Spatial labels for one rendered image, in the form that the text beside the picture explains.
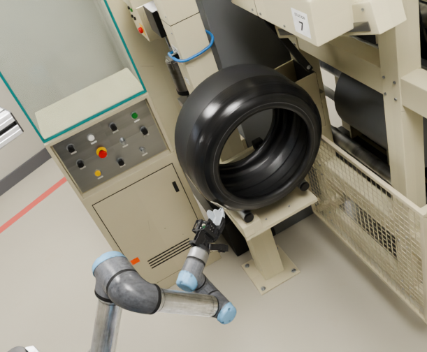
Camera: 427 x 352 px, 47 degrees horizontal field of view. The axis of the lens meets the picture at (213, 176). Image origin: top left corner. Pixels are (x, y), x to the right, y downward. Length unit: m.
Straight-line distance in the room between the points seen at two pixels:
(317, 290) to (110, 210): 1.24
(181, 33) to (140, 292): 1.02
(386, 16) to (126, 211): 1.73
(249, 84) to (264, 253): 1.28
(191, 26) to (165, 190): 1.04
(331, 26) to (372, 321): 1.68
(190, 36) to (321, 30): 0.67
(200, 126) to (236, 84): 0.20
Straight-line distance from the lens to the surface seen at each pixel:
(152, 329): 3.08
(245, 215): 2.09
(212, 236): 1.87
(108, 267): 1.61
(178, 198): 2.79
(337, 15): 1.57
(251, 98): 1.79
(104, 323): 1.73
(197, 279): 1.81
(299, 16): 1.58
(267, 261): 2.90
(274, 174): 2.23
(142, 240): 2.88
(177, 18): 2.00
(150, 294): 1.56
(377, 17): 1.53
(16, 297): 3.83
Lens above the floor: 2.36
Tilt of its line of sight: 38 degrees down
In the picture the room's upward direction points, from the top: 22 degrees counter-clockwise
